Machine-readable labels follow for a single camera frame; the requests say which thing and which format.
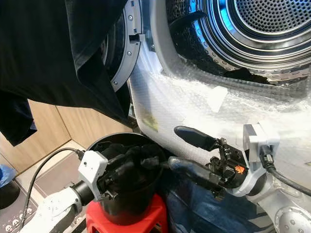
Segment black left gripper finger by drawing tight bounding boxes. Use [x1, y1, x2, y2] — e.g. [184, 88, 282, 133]
[119, 170, 146, 189]
[111, 152, 143, 168]

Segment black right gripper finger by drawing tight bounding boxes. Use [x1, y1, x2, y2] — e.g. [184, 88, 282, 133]
[168, 156, 225, 195]
[173, 125, 219, 151]

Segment black clothes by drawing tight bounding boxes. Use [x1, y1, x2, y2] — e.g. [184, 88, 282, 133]
[107, 143, 169, 184]

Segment black garment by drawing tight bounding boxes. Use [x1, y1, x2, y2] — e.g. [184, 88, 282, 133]
[0, 0, 133, 147]

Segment white bubble-wrapped washing machine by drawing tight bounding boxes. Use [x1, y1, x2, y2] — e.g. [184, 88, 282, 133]
[128, 0, 311, 197]

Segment black plastic bucket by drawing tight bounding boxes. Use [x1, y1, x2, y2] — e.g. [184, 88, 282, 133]
[85, 132, 169, 226]

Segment blue denim jeans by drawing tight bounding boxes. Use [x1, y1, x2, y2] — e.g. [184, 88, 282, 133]
[158, 165, 278, 233]

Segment white tape patch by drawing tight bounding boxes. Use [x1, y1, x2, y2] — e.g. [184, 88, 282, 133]
[206, 86, 228, 113]

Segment yellow warning sticker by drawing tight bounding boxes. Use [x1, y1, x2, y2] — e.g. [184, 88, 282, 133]
[143, 112, 160, 133]

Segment blue plastic bin bag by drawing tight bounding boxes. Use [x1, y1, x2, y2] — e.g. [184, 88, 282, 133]
[0, 164, 17, 188]

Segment red plastic stool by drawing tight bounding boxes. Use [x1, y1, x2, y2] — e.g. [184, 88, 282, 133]
[85, 194, 169, 233]

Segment light wooden cabinet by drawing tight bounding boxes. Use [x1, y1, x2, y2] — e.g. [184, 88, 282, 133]
[0, 103, 135, 173]

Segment plain grey floor mat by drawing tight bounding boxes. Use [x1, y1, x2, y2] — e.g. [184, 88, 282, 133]
[35, 146, 87, 199]

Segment black round waste bin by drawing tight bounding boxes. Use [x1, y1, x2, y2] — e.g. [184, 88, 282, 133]
[0, 180, 21, 210]

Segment dark patterned floor mat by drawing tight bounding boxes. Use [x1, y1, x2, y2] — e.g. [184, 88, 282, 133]
[0, 192, 31, 233]

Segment black clothing in drum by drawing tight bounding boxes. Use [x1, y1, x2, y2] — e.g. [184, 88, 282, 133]
[223, 67, 271, 84]

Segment grey round washer door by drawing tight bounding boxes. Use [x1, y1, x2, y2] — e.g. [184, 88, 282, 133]
[102, 0, 144, 93]

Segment steel perforated washer drum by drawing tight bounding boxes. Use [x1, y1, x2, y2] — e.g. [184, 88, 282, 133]
[165, 0, 311, 84]

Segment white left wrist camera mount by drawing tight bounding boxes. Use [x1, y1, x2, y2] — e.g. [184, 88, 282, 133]
[77, 150, 113, 202]

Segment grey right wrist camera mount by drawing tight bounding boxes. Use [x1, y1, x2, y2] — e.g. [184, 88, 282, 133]
[232, 122, 281, 198]

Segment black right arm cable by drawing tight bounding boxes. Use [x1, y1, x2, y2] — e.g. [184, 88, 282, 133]
[261, 148, 311, 198]

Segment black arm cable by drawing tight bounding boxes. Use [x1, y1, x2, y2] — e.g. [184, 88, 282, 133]
[261, 148, 311, 198]
[28, 147, 85, 233]

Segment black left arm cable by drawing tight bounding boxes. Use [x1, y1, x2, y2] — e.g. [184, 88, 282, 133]
[28, 147, 85, 233]

